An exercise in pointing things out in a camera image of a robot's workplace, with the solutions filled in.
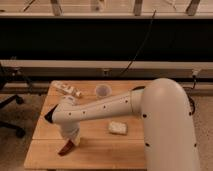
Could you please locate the red chili pepper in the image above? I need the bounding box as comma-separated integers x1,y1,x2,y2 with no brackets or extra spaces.
58,140,74,156

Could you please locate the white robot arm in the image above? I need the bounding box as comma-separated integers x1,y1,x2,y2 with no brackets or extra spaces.
45,78,201,171

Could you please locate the black rectangular remote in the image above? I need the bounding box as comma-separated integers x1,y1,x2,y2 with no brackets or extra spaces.
44,108,55,123

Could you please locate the white sponge block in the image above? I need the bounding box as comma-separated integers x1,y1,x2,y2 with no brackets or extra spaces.
108,121,128,135

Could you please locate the clear plastic cup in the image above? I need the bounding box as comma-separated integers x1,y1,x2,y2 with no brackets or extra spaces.
95,84,111,99

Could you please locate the white tube packet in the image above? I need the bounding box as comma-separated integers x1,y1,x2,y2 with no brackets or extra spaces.
53,81,82,98

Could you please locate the black floor cable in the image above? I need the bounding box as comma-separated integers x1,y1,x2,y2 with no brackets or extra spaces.
181,73,198,116

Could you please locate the black hanging cable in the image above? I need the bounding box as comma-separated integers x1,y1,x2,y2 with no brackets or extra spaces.
118,9,157,78

